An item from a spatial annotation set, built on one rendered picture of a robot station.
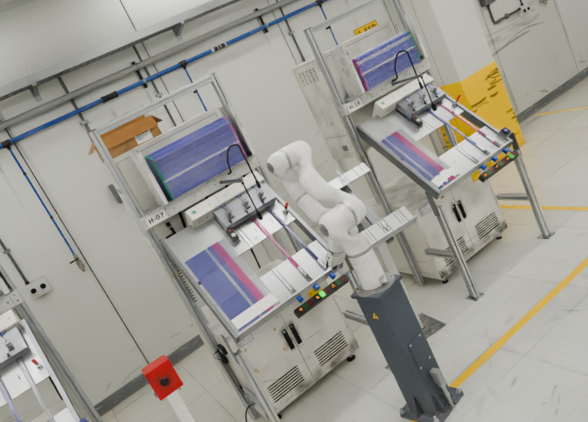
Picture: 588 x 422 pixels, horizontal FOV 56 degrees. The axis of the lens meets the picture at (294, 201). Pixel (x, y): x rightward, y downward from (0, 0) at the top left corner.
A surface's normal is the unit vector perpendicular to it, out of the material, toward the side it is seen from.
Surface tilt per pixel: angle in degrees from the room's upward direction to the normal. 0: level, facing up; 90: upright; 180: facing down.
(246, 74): 90
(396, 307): 90
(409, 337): 90
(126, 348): 90
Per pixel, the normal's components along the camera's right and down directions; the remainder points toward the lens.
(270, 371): 0.47, 0.00
